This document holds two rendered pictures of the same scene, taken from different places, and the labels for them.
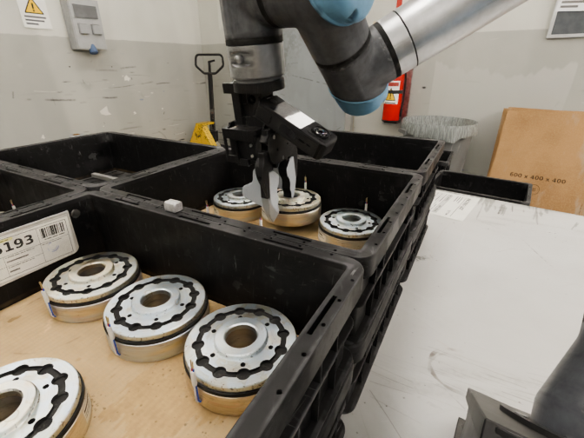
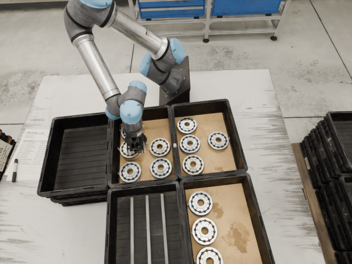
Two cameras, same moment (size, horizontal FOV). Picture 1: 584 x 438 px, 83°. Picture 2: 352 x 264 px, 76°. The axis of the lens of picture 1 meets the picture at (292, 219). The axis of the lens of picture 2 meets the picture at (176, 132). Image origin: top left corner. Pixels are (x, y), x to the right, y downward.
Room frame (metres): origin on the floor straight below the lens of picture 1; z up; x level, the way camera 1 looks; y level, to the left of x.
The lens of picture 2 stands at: (0.60, 0.54, 1.84)
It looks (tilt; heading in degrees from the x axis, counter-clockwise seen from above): 60 degrees down; 239
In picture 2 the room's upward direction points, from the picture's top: 5 degrees counter-clockwise
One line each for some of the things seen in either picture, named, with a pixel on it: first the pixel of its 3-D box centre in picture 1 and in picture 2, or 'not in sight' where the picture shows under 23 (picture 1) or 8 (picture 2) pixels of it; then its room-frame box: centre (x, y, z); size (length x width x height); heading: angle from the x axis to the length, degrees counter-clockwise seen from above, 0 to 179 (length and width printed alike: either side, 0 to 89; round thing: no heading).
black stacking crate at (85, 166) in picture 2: (340, 170); (83, 154); (0.74, -0.11, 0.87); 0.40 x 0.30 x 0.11; 61
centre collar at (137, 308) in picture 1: (155, 300); (189, 143); (0.28, 0.14, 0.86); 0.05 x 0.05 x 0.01
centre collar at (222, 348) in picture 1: (241, 337); (187, 124); (0.23, 0.05, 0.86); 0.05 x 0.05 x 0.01
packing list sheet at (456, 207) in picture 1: (418, 197); (32, 152); (1.00, -0.41, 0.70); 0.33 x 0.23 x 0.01; 55
